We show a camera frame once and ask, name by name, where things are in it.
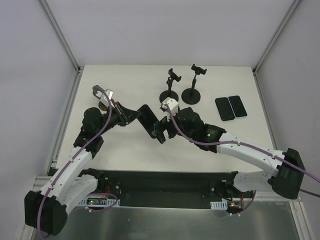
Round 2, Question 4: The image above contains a black phone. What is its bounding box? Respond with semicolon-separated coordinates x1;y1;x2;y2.
215;97;235;122
137;104;159;139

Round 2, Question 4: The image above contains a wooden-base phone stand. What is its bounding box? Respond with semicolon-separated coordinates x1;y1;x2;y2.
98;101;108;112

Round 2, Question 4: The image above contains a black round-base phone stand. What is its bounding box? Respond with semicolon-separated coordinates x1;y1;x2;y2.
181;64;207;105

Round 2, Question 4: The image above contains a light blue cased phone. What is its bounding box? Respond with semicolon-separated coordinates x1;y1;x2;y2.
227;95;248;119

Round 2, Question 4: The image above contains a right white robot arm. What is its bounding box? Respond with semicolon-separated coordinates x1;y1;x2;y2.
151;107;305;200

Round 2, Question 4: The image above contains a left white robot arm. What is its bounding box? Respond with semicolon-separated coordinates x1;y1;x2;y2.
24;102;141;236

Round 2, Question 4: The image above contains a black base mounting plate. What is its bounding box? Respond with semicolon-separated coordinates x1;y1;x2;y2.
96;170;254;209

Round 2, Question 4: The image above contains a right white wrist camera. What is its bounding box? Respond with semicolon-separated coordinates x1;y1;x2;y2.
160;97;179;121

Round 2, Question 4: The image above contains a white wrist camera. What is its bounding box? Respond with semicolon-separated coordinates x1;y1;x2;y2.
160;97;179;121
92;86;114;108

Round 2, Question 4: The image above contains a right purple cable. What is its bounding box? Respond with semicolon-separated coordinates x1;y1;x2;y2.
164;106;320;221

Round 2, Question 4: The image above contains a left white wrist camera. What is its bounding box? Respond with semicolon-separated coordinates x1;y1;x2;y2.
92;86;114;108

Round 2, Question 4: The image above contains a left white cable duct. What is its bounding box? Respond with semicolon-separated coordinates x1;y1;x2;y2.
78;197;120;208

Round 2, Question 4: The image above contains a white cable duct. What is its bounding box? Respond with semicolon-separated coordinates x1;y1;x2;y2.
78;197;120;208
210;199;228;211

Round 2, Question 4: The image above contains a right white cable duct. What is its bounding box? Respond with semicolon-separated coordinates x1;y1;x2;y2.
210;199;228;211

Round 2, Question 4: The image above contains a horizontal aluminium rail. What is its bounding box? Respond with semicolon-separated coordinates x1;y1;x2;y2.
31;176;302;202

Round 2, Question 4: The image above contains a left aluminium frame post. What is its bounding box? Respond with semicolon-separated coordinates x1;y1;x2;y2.
37;0;82;74

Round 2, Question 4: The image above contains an aluminium frame post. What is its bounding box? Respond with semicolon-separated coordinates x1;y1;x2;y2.
37;0;82;74
252;0;303;76

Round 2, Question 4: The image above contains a right aluminium frame post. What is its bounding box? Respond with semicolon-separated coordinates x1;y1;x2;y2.
252;0;303;76

